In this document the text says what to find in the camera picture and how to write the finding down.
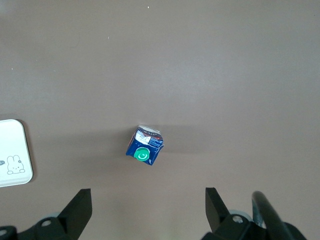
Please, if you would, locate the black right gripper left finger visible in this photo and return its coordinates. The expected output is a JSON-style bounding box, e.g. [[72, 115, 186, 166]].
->
[[16, 188, 93, 240]]

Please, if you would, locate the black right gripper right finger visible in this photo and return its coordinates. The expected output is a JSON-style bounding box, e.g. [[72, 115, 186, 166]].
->
[[201, 187, 266, 240]]

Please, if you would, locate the blue milk carton green cap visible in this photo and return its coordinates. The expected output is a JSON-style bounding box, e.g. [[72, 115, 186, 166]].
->
[[125, 124, 165, 167]]

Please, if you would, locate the cream rabbit print tray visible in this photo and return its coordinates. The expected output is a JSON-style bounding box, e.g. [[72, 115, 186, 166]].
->
[[0, 119, 34, 188]]

